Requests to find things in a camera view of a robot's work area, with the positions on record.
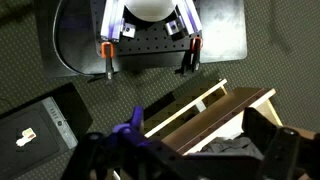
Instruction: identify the grey cloth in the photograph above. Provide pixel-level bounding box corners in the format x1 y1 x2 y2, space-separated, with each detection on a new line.
199 135 265 162

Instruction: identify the aluminium extrusion bar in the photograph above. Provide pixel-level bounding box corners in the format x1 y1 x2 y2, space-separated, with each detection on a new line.
99 0 126 43
164 0 204 38

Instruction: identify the orange black bar clamp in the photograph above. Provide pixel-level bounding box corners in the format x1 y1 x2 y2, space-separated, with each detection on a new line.
100 41 116 84
179 36 204 76

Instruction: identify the white paper label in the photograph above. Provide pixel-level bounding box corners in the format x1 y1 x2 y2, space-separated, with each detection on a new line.
15 127 38 148

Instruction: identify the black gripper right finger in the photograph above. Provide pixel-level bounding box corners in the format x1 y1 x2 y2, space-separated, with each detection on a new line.
242 107 320 180

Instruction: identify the light wooden drawer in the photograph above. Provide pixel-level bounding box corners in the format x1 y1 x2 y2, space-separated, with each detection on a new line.
143 78 229 139
162 87 320 180

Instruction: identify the thick black cable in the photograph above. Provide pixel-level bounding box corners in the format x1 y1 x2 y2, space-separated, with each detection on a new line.
52 0 83 74

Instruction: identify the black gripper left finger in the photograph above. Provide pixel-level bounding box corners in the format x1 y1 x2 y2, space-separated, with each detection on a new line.
61 105 188 180

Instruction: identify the black base platform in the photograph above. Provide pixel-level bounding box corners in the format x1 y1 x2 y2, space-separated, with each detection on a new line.
34 0 249 80

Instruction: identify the black box case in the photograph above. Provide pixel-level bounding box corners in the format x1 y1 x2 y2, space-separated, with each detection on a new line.
0 82 94 180

